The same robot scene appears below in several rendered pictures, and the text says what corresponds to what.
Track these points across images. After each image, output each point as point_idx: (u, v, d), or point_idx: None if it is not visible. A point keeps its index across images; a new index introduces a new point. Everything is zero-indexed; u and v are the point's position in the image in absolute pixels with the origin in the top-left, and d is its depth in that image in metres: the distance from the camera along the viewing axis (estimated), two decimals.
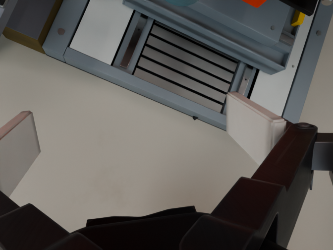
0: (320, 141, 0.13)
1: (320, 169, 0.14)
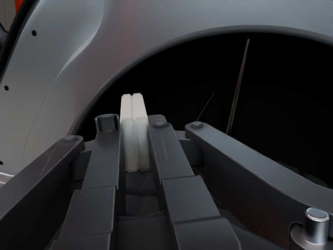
0: (171, 138, 0.15)
1: None
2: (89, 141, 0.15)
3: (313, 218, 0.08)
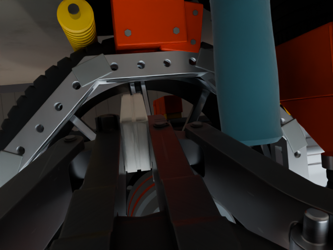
0: (171, 138, 0.15)
1: None
2: (89, 141, 0.15)
3: (313, 218, 0.08)
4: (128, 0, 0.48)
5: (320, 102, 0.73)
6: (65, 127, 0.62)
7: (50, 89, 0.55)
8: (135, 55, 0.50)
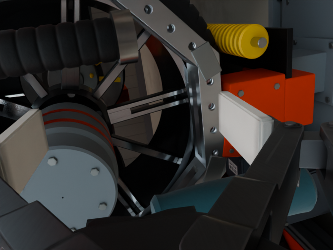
0: (306, 139, 0.14)
1: (306, 167, 0.14)
2: None
3: None
4: (267, 91, 0.53)
5: None
6: None
7: (178, 11, 0.54)
8: None
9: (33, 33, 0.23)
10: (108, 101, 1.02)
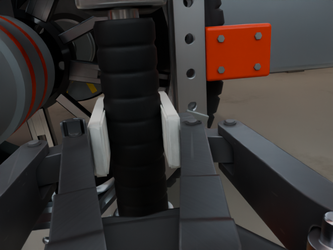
0: (203, 135, 0.15)
1: None
2: (56, 146, 0.15)
3: (331, 221, 0.07)
4: None
5: None
6: None
7: None
8: None
9: (156, 137, 0.19)
10: None
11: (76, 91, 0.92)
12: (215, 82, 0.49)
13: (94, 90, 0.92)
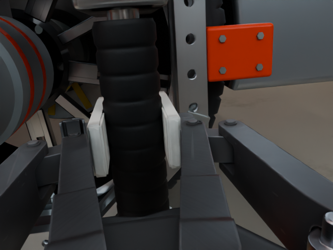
0: (204, 135, 0.15)
1: None
2: (55, 146, 0.15)
3: (331, 221, 0.07)
4: None
5: None
6: None
7: None
8: None
9: (157, 142, 0.18)
10: None
11: None
12: (216, 83, 0.49)
13: (89, 104, 0.74)
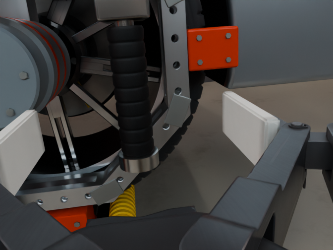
0: (313, 140, 0.14)
1: (312, 168, 0.14)
2: None
3: None
4: None
5: None
6: None
7: None
8: (70, 206, 0.57)
9: (145, 98, 0.30)
10: None
11: (68, 105, 0.76)
12: (198, 73, 0.61)
13: None
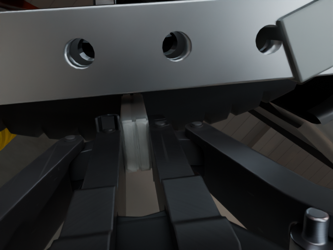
0: (171, 138, 0.15)
1: None
2: (89, 141, 0.15)
3: (313, 218, 0.08)
4: None
5: None
6: None
7: (89, 106, 0.23)
8: None
9: None
10: None
11: None
12: None
13: None
